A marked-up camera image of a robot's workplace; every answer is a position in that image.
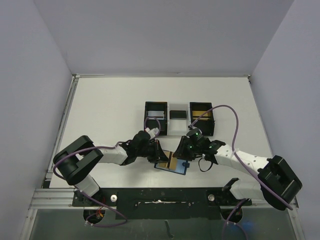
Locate blue leather card holder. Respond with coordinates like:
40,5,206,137
154,150,190,175

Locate black white card tray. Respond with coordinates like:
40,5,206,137
143,101,215,137

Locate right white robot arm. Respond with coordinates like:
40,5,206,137
173,128,303,211

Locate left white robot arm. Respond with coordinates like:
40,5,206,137
52,128,169,197

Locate silver credit card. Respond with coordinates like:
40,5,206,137
147,110,165,120

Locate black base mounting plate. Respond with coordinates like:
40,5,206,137
72,187,240,220

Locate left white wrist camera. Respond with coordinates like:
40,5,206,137
144,127,160,140

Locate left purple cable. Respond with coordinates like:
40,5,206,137
52,116,162,227

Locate left aluminium frame rail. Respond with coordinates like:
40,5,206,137
29,188,74,210

